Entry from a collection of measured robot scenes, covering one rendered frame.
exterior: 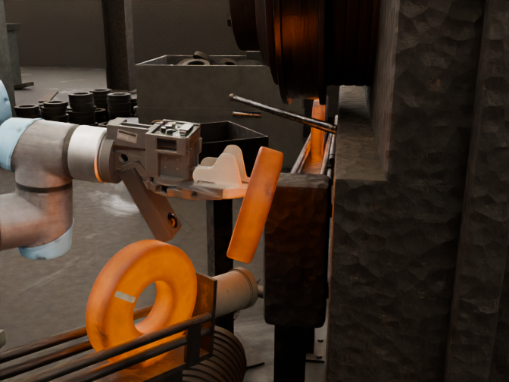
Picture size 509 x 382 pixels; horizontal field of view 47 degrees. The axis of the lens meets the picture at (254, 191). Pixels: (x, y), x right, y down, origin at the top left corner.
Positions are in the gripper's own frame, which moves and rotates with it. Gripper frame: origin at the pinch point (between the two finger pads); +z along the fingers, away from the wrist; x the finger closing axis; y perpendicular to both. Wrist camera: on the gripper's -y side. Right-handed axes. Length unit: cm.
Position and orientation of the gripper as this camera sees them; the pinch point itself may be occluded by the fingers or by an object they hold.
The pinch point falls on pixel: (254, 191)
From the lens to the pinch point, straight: 76.4
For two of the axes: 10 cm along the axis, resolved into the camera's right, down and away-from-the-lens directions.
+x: 1.8, -3.7, 9.1
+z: 9.8, 1.4, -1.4
